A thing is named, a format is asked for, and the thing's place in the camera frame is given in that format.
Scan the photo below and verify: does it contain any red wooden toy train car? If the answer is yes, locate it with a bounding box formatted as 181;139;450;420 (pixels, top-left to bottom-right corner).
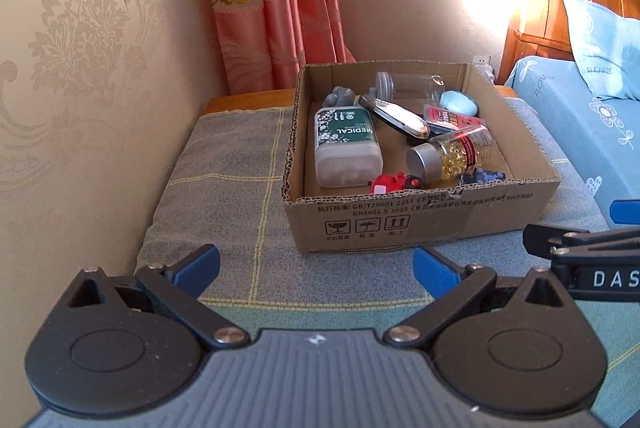
369;172;425;195

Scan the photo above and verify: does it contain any black toy train engine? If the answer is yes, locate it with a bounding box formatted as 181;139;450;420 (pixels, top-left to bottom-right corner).
459;168;506;185

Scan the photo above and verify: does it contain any capsule bottle with silver cap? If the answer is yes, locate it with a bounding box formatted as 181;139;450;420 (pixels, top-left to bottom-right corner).
406;125;498;183

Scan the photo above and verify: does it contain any white green medical bottle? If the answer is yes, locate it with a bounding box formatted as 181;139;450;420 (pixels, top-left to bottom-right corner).
314;105;383;188

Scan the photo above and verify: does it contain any pink card case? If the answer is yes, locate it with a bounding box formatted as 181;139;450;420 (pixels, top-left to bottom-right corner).
423;104;486;134

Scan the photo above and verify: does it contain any clear plastic jar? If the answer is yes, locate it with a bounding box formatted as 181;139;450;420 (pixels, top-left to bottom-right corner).
375;72;445;105

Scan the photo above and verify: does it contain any grey rubber animal toy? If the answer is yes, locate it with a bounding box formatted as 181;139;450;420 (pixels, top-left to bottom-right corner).
322;86;358;108

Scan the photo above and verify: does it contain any blue floral bed sheet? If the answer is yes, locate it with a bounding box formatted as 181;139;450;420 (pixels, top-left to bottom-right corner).
506;55;639;228

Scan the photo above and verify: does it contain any checked blue grey blanket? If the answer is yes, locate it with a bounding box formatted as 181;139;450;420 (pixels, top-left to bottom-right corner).
137;99;639;427

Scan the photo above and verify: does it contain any open cardboard box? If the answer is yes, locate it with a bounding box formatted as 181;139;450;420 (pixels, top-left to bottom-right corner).
281;60;562;255

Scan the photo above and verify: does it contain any blue floral pillow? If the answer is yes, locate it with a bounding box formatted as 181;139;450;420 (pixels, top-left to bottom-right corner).
563;0;640;101

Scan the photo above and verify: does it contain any white wall charger plug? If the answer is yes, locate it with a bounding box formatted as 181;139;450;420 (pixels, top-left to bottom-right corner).
472;54;495;84

